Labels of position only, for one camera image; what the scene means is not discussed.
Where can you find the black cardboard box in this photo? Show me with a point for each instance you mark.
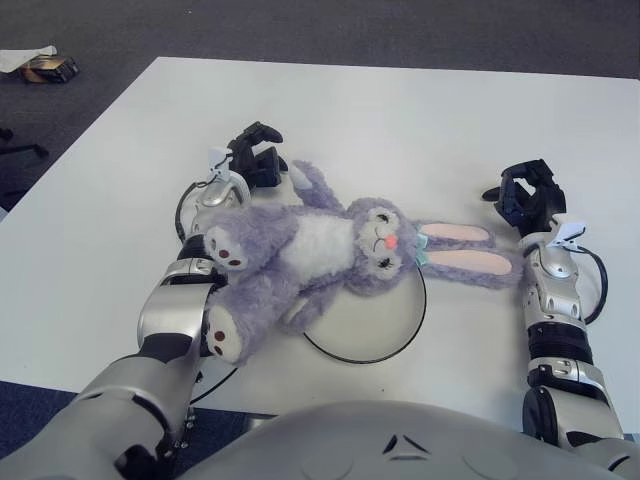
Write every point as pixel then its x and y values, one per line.
pixel 52 70

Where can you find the white crumpled cloth on floor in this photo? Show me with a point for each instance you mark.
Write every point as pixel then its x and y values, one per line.
pixel 17 57

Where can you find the white plate with black rim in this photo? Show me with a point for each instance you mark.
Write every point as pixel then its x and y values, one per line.
pixel 370 320

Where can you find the grey robot torso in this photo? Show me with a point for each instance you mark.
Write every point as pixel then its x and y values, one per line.
pixel 350 440

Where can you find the purple plush bunny doll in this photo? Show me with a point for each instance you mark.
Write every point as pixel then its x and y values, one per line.
pixel 325 245

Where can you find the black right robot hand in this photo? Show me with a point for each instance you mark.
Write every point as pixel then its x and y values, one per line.
pixel 537 200

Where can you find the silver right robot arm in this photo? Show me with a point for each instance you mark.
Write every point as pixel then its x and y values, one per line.
pixel 555 300

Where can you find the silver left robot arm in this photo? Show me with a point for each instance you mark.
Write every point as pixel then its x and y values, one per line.
pixel 170 310

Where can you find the black office chair base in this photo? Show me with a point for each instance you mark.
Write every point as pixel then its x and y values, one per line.
pixel 20 150

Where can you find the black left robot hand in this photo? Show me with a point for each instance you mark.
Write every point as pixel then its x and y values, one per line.
pixel 257 160

